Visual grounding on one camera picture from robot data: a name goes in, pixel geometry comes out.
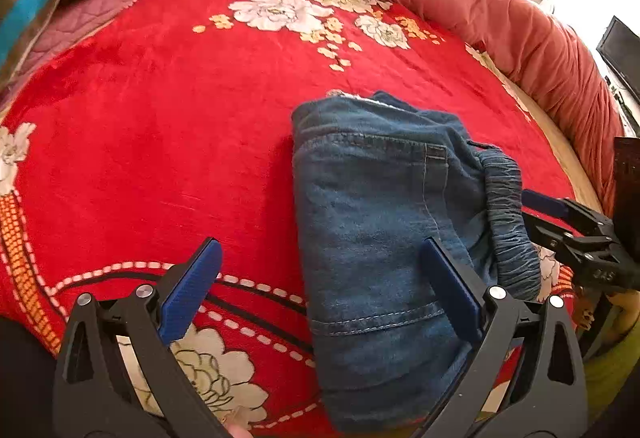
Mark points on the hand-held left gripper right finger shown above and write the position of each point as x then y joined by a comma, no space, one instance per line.
450,288

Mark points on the pink quilted pad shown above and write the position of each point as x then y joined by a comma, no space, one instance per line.
90,18

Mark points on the black monitor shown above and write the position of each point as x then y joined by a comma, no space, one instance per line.
622,53

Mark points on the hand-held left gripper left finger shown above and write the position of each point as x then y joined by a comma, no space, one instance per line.
195,280

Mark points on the person's right hand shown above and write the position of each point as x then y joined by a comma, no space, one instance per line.
585,313

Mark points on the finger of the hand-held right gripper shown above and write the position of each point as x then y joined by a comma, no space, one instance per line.
555,233
547,204

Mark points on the red floral blanket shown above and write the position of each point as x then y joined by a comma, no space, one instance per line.
150,128

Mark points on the blue denim pants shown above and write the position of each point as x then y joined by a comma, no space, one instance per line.
395,243

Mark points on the beige bed sheet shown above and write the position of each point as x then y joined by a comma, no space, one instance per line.
565,153

